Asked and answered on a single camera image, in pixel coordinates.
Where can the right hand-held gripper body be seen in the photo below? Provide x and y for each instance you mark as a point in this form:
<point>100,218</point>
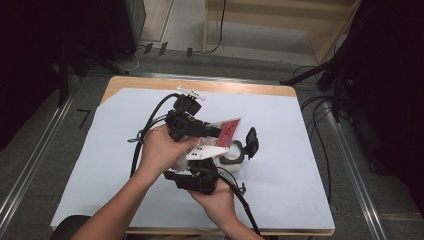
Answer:
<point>201,176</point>

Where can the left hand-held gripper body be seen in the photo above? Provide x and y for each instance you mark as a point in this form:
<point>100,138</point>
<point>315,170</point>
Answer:
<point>183,121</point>

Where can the red and white spout pouch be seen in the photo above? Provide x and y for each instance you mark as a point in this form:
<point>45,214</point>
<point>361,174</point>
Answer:
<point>230,131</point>

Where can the person's left hand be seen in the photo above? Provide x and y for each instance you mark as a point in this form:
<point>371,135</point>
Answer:
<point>163,151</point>

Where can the person's right hand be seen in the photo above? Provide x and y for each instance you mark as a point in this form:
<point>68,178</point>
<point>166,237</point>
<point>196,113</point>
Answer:
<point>216,203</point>

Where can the wooden table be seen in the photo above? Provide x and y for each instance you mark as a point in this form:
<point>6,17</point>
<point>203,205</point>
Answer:
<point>250,87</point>

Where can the white paper sheet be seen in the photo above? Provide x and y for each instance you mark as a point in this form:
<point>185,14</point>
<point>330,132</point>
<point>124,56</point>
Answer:
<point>283,186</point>

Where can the black cabinet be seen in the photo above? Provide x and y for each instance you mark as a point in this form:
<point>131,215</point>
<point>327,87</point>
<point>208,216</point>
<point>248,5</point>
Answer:
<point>123,26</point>

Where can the dark round seat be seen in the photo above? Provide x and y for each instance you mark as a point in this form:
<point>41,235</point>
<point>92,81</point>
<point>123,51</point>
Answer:
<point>66,228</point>

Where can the black tripod stand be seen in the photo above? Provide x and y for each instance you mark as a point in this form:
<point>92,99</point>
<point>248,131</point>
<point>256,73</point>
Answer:
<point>320,71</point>

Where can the black metal stand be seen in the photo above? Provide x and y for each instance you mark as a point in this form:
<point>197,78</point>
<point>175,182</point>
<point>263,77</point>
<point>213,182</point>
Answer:
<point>65,73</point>

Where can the dark curtain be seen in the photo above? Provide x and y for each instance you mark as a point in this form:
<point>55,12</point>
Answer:
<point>393,83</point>

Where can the metal floor rail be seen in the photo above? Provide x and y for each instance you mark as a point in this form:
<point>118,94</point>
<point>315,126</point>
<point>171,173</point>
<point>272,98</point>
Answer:
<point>356,180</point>
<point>200,77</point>
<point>36,146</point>

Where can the light wooden frame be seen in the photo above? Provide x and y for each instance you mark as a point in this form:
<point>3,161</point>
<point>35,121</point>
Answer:
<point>266,20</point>

